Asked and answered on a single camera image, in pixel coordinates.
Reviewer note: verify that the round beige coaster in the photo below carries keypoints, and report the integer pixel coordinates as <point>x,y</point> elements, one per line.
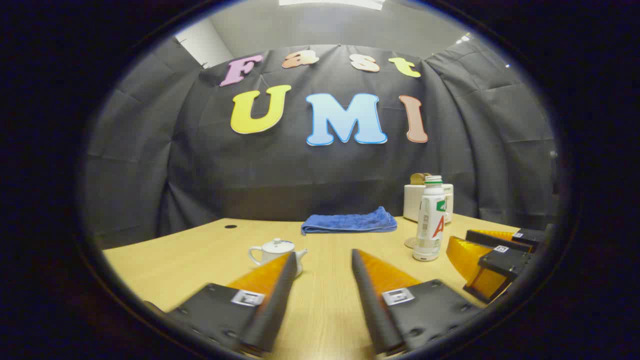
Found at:
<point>409,243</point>

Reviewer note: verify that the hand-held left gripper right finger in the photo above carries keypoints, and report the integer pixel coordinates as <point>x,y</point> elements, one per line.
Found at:
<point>372,305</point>

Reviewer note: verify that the ceiling light panel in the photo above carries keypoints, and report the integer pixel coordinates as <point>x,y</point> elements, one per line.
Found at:
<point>330,3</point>

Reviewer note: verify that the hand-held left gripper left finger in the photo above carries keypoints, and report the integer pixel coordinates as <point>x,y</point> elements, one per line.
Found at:
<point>275,305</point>

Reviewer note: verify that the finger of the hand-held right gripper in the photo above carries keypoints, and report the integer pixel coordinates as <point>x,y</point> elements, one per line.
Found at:
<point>505,262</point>
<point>487,238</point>

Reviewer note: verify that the white ceramic teacup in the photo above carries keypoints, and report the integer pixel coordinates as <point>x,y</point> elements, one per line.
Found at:
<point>267,257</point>

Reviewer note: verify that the blue folded towel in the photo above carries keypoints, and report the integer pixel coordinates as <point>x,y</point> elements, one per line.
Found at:
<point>350,222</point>

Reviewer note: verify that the white water bottle green label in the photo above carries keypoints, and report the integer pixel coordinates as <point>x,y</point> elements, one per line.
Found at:
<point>429,220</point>

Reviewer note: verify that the white toaster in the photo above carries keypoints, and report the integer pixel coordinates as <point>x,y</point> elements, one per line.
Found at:
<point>412,202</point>

